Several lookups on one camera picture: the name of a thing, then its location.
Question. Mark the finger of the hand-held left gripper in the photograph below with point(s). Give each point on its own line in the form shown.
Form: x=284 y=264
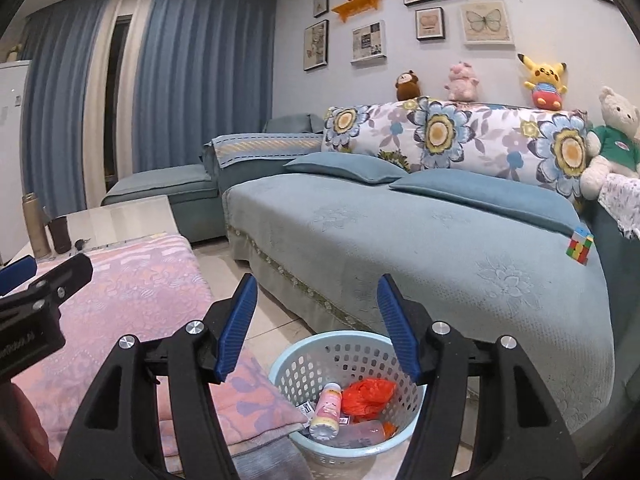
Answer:
x=17 y=275
x=65 y=277

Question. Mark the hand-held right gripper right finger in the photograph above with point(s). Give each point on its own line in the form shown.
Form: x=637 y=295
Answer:
x=395 y=330

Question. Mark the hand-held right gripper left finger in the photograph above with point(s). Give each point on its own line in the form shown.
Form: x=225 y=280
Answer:
x=240 y=325

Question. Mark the red plastic bag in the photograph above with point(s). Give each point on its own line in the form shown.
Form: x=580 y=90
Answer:
x=370 y=397

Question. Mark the light blue plastic basket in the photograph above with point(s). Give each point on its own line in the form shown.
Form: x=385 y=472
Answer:
x=300 y=370

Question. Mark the pink bottle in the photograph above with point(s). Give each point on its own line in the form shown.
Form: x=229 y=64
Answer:
x=326 y=412

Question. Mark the small black white box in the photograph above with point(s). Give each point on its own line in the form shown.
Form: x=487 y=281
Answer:
x=306 y=411

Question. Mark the clear bottle with orange cap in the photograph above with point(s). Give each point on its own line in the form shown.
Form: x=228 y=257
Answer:
x=362 y=434

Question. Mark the person's left hand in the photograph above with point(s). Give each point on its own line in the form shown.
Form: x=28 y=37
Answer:
x=25 y=425

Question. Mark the small dark keys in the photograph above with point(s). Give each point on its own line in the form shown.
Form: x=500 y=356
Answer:
x=83 y=245

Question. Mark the dark brown cup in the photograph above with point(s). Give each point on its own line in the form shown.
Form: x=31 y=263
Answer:
x=60 y=235

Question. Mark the gold thermos bottle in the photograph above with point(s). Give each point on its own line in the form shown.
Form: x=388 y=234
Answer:
x=36 y=227

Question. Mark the teal sofa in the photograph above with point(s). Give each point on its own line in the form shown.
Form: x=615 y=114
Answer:
x=425 y=270

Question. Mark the pink printed blanket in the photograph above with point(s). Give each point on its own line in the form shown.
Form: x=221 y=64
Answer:
x=140 y=290

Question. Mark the beige coffee table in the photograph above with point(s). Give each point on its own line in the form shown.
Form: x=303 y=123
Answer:
x=125 y=220

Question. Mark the white refrigerator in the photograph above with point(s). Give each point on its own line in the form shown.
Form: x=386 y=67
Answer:
x=12 y=160

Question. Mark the blue flat cushion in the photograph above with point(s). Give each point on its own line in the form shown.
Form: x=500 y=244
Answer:
x=480 y=195
x=345 y=167

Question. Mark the blue curtain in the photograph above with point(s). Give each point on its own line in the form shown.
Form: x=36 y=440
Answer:
x=200 y=80
x=60 y=110

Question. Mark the white sheer curtain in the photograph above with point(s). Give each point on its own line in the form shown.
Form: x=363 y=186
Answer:
x=97 y=110

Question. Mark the striped sofa cover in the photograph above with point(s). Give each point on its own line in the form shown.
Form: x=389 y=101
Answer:
x=260 y=147

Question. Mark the colourful puzzle cube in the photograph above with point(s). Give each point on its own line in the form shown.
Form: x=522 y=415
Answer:
x=580 y=247

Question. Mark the floral sofa cushion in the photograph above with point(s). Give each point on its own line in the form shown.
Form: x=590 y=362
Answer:
x=450 y=135

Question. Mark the brown monkey plush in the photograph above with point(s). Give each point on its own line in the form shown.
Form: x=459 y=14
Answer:
x=407 y=87

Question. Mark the pink pig plush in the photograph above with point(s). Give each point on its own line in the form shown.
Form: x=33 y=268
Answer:
x=462 y=82

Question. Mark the white lace cloth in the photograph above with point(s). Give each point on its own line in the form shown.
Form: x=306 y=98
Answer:
x=622 y=205

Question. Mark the yellow plush toy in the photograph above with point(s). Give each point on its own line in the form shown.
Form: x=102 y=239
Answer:
x=544 y=85

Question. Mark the white canvas picture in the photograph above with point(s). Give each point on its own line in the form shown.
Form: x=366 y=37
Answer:
x=368 y=42

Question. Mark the white teddy bear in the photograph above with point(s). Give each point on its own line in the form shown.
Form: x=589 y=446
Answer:
x=617 y=145

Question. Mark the pink black framed picture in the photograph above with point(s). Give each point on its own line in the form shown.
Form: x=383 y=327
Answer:
x=430 y=24

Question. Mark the butterfly framed picture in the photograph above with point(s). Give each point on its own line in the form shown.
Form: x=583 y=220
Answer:
x=487 y=22

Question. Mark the small black framed picture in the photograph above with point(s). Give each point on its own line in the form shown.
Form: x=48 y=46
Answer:
x=321 y=6

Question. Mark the orange wall shelf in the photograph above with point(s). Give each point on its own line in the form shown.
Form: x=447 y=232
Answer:
x=357 y=4

